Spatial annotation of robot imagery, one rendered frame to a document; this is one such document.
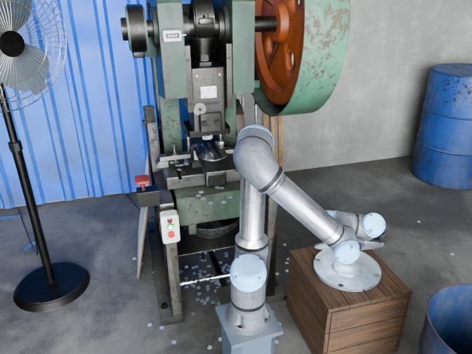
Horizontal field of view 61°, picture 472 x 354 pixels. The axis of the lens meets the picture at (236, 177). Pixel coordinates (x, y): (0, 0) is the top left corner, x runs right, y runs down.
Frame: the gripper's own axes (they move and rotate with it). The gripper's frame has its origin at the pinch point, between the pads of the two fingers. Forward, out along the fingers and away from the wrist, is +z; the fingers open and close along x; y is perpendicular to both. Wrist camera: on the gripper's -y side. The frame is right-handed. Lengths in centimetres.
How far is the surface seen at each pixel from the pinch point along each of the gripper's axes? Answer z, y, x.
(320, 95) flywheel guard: -17, 11, -58
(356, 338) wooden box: 19.8, -3.2, 37.1
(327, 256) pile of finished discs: 25.2, 4.5, 1.7
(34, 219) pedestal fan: 35, 147, -20
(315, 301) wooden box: 13.6, 13.8, 22.1
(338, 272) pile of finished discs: 16.2, 2.3, 10.0
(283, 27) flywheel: -18, 25, -90
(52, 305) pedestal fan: 54, 141, 21
